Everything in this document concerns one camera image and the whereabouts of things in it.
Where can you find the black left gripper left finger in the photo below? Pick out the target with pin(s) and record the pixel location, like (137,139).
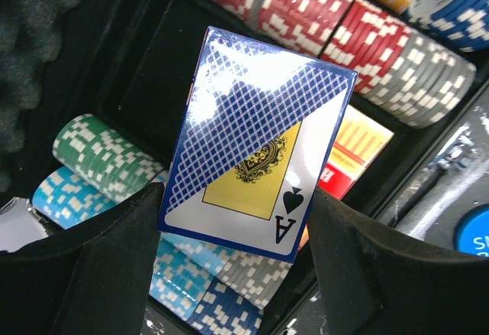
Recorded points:
(93,278)

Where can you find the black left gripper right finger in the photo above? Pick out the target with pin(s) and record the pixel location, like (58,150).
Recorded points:
(376,280)

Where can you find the red yellow card deck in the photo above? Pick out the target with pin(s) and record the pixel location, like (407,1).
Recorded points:
(355,142)

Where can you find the blue patterned card deck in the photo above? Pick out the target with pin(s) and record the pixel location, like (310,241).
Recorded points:
(258,127)

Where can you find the black marble pattern mat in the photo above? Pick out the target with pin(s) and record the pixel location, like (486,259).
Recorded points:
(428,208)

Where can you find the blue round button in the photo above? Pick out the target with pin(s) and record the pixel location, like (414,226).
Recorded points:
(471,234)

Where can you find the green light blue chip row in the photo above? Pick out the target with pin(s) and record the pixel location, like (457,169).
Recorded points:
(100,168)

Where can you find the light blue grey chip row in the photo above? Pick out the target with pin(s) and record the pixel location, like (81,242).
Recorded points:
(214,289)

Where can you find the black aluminium poker case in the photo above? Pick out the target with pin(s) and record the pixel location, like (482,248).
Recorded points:
(131,63)

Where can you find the red poker chip row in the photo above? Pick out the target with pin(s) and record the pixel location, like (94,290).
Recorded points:
(399,69)

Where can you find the blue chip stack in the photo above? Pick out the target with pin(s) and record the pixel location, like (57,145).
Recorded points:
(464,23)

